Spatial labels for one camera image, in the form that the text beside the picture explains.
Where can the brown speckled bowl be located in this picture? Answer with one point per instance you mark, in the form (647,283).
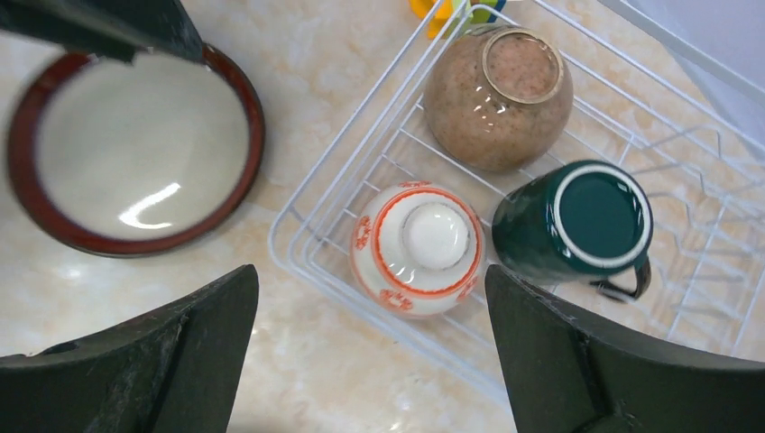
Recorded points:
(498,97)

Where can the dark green mug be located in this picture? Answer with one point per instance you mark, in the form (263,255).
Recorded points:
(587,221)

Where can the red rimmed round plate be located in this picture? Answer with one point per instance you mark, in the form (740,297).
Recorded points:
(134,160)

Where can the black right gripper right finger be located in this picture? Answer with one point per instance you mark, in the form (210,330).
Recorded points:
(567,369)

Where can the orange patterned bowl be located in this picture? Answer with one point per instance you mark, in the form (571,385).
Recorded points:
(417,249)

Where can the striped toy block stack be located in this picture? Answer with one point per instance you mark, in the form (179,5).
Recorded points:
(421,8)

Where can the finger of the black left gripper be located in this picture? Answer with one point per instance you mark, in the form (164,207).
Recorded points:
(114,29)

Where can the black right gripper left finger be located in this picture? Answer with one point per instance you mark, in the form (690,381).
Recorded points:
(175,368)

